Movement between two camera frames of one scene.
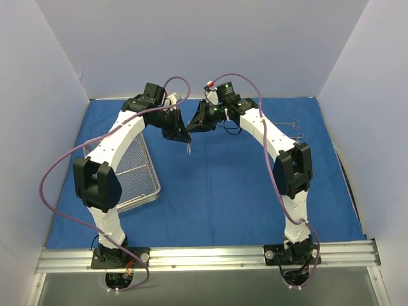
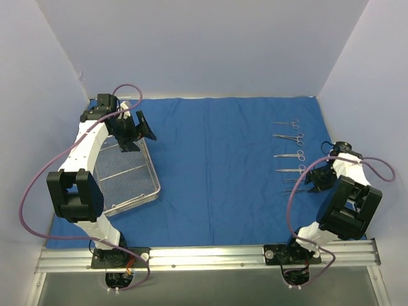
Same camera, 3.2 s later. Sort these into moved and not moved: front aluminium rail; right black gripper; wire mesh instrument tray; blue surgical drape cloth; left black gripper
Moved: right black gripper; left black gripper
Not moved: front aluminium rail; blue surgical drape cloth; wire mesh instrument tray
